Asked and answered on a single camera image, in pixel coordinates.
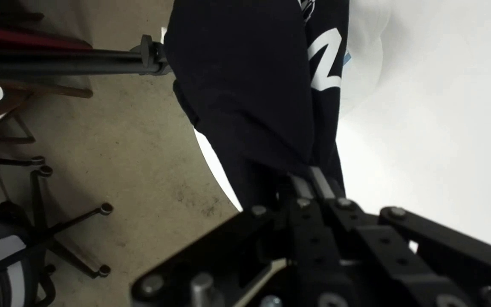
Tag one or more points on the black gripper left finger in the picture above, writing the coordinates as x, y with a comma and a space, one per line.
302, 232

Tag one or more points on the black pole stand with clamp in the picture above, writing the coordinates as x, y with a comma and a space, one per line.
58, 62

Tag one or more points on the brown wooden frame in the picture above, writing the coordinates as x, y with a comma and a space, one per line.
58, 87

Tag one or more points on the black shirt with white print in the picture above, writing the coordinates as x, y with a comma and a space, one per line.
246, 86

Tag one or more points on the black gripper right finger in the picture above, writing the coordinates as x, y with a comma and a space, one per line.
427, 232

